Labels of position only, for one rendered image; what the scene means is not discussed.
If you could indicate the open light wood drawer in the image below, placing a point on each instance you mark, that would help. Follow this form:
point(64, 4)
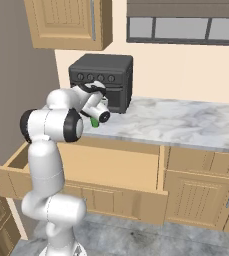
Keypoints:
point(119, 196)

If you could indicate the dark framed window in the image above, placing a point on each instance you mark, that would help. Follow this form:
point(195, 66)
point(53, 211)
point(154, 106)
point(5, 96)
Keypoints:
point(182, 29)

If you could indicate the brown window blind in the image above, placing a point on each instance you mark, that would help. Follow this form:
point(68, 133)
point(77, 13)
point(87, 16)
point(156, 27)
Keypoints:
point(186, 7)

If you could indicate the closed light wood drawer front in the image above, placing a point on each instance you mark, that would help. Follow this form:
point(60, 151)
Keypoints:
point(199, 160)

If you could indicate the light wood wall cupboard door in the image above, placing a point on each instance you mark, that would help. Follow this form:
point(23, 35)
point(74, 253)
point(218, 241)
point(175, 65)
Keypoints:
point(64, 20)

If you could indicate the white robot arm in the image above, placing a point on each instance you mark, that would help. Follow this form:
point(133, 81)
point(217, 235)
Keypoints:
point(46, 160)

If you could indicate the green smoothie cup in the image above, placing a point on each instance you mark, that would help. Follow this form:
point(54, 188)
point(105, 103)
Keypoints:
point(94, 122)

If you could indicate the dark grey toaster oven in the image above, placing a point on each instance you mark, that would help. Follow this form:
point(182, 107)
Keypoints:
point(116, 71)

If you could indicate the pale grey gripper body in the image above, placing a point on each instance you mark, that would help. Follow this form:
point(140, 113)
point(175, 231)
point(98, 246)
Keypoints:
point(103, 99)

